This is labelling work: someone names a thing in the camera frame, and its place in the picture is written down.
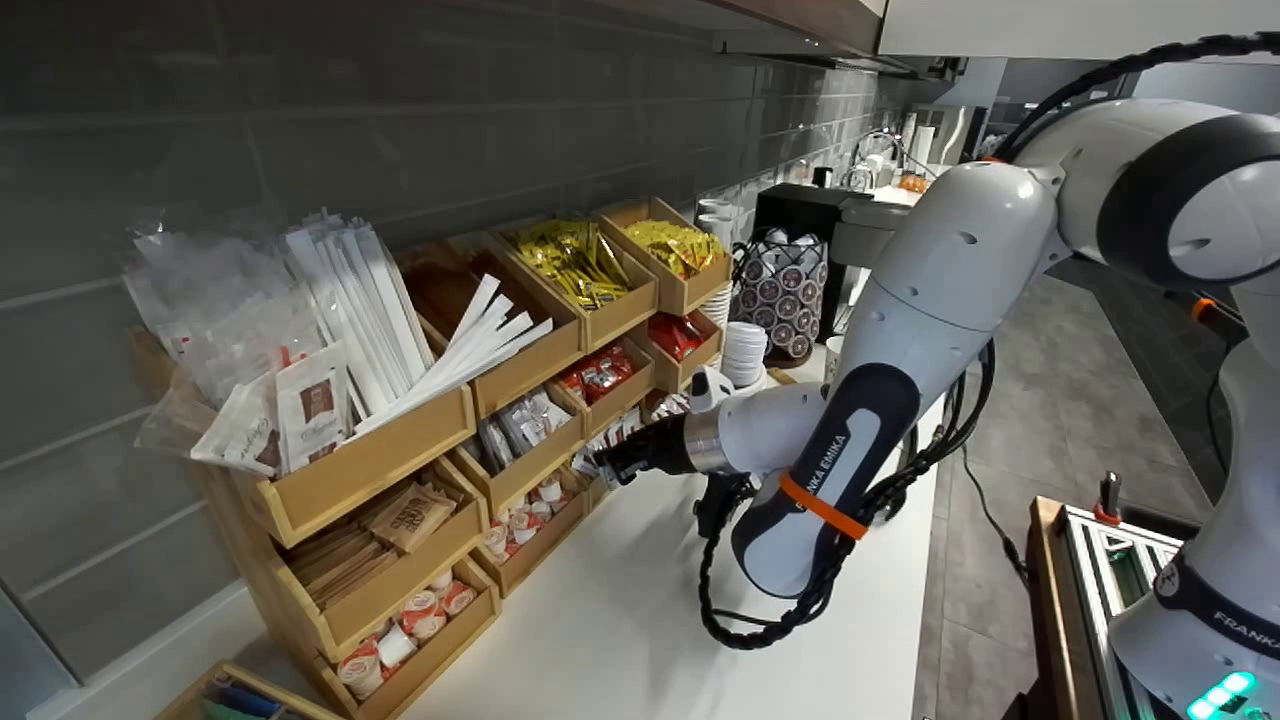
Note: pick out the wooden tiered condiment organizer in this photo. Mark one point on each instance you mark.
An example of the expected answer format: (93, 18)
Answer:
(695, 287)
(361, 467)
(524, 368)
(617, 319)

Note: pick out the clear plastic cutlery bag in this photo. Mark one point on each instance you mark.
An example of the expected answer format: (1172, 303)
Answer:
(203, 305)

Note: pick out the gold yellow packets pile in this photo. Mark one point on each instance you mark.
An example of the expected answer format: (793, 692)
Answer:
(575, 262)

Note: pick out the wooden stir sticks pile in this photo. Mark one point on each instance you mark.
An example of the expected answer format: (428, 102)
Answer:
(332, 554)

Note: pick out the wood and aluminium cart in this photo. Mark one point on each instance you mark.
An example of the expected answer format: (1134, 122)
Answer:
(1067, 600)

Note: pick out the silver white packets pile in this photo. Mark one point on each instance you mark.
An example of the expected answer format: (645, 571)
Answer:
(520, 424)

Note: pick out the orange clamp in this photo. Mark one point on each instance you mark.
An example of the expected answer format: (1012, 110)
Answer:
(1202, 309)

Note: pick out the upper wall cabinet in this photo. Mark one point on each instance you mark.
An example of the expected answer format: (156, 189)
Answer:
(800, 18)

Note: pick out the low wooden box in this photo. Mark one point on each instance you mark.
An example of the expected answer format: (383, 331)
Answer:
(252, 696)

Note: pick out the red ketchup packets pile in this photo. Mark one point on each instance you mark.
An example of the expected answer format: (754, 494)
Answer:
(679, 333)

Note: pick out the white tea bag packet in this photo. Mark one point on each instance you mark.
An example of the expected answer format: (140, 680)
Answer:
(315, 406)

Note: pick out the brown sugar packets pile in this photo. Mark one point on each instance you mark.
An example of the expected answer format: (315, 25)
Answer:
(410, 515)

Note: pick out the black workbench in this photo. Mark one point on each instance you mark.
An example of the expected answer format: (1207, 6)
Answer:
(1245, 323)

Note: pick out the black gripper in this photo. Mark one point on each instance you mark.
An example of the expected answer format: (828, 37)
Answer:
(661, 448)

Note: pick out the red black hand tool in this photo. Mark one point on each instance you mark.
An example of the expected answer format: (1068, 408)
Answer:
(1108, 498)

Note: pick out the black coffee machine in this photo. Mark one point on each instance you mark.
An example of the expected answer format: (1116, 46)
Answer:
(800, 215)

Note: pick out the clear wrapped straws bundle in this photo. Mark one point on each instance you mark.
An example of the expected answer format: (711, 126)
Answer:
(355, 303)

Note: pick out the yellow mustard packets pile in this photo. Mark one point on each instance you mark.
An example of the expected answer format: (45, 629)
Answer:
(672, 247)

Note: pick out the red white round packets pile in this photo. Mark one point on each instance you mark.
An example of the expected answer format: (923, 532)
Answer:
(520, 519)

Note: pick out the stack of white lids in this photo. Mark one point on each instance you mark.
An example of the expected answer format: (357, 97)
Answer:
(747, 354)

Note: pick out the red white creamer cups pile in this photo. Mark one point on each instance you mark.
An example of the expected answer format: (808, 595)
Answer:
(403, 626)

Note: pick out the white paper stick packs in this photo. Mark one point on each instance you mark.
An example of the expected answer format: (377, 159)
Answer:
(482, 340)

